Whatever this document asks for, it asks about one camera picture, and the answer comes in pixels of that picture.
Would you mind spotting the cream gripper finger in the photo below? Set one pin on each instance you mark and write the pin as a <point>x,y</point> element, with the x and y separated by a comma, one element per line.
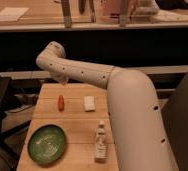
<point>63,80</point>

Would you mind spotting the red pepper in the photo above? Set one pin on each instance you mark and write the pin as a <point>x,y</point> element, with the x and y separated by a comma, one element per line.
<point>61,103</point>

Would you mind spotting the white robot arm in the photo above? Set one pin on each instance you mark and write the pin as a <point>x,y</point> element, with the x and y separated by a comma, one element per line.
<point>137,126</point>

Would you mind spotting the white sponge block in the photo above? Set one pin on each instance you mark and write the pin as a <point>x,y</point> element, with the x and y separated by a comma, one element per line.
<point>89,103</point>

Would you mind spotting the green plate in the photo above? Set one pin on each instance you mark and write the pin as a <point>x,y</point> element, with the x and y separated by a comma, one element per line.
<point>47,144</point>

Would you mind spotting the white plastic bottle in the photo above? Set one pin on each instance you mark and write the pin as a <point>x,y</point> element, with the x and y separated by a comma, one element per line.
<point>100,143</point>

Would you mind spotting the white paper sheet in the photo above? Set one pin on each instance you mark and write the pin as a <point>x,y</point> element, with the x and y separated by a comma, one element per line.
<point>12,13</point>

